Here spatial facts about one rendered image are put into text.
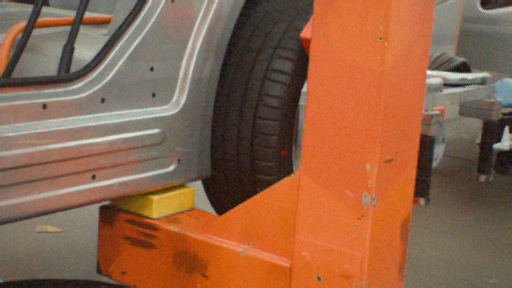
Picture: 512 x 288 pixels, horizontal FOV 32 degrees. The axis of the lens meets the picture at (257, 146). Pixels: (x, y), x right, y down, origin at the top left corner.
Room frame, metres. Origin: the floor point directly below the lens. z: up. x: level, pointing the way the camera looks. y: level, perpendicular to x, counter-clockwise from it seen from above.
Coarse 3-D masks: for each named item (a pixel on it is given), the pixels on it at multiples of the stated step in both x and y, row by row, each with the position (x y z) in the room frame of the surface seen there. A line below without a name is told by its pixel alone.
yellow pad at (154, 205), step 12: (156, 192) 1.86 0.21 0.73; (168, 192) 1.87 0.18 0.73; (180, 192) 1.88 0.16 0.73; (192, 192) 1.92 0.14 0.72; (120, 204) 1.87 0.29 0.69; (132, 204) 1.85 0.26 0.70; (144, 204) 1.83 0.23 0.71; (156, 204) 1.82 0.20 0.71; (168, 204) 1.85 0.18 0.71; (180, 204) 1.88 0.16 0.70; (192, 204) 1.92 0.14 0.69; (144, 216) 1.83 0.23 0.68; (156, 216) 1.82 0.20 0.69
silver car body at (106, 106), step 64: (0, 0) 1.91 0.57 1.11; (64, 0) 3.86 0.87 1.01; (128, 0) 2.15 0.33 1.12; (192, 0) 1.92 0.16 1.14; (448, 0) 2.89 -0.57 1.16; (0, 64) 1.95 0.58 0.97; (64, 64) 1.84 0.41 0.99; (128, 64) 1.77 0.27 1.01; (192, 64) 1.89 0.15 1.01; (0, 128) 1.52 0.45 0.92; (64, 128) 1.61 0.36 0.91; (128, 128) 1.74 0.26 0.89; (192, 128) 1.90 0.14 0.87; (0, 192) 1.50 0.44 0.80; (64, 192) 1.61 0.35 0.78; (128, 192) 1.75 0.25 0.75
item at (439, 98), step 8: (456, 88) 2.05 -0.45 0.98; (464, 88) 2.06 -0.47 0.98; (472, 88) 2.08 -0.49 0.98; (480, 88) 2.11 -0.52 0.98; (488, 88) 2.15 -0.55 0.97; (432, 96) 1.90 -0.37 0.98; (440, 96) 1.94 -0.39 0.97; (448, 96) 1.97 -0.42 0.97; (456, 96) 2.01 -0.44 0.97; (464, 96) 2.04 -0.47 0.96; (472, 96) 2.08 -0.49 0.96; (480, 96) 2.12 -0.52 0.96; (488, 96) 2.16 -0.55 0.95; (424, 104) 1.88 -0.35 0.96; (432, 104) 1.91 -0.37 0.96; (440, 104) 1.94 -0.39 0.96; (448, 104) 1.98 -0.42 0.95
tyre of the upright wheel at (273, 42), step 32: (256, 0) 2.17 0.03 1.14; (288, 0) 2.13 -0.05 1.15; (256, 32) 2.06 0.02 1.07; (288, 32) 2.02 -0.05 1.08; (224, 64) 2.05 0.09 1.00; (256, 64) 2.00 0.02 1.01; (288, 64) 1.95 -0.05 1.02; (224, 96) 2.00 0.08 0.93; (256, 96) 1.96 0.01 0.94; (288, 96) 1.95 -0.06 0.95; (224, 128) 2.00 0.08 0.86; (256, 128) 1.94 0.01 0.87; (288, 128) 1.96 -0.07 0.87; (224, 160) 2.00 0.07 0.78; (256, 160) 1.94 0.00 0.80; (288, 160) 1.96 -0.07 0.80; (224, 192) 2.03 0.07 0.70; (256, 192) 1.97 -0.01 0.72
